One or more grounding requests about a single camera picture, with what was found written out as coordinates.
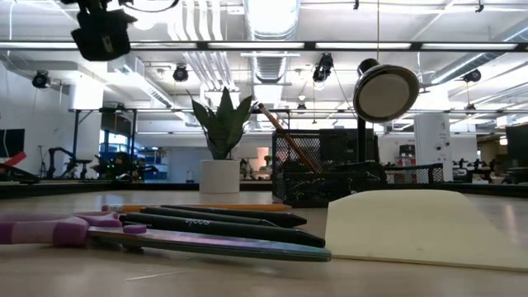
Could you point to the black monitor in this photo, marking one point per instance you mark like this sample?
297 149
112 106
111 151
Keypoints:
517 144

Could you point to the yellow sticky note pad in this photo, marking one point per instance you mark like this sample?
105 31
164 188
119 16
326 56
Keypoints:
412 222

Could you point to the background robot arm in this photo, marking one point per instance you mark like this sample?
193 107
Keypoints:
62 163

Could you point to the snake plant in white pot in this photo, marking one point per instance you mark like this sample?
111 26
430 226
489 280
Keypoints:
220 177

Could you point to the black desk lamp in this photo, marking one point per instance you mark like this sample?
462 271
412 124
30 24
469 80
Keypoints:
385 92

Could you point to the silver ceiling air duct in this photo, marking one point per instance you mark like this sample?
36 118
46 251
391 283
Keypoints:
270 20

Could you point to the black ceiling spotlight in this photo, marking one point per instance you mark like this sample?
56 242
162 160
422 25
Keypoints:
41 78
472 75
180 73
323 66

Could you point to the black mesh desk organizer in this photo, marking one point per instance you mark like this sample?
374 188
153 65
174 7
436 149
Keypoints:
313 181

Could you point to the black aluminium rig frame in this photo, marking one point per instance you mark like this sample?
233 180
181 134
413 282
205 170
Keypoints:
82 187

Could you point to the orange pencil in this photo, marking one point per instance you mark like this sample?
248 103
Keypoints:
123 208
284 136

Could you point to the white pillar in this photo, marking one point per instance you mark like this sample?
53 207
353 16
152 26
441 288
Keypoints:
433 144

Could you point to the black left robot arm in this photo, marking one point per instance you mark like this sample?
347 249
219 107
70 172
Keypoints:
90 4

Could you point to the black background gantry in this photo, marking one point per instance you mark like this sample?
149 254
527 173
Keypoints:
76 140

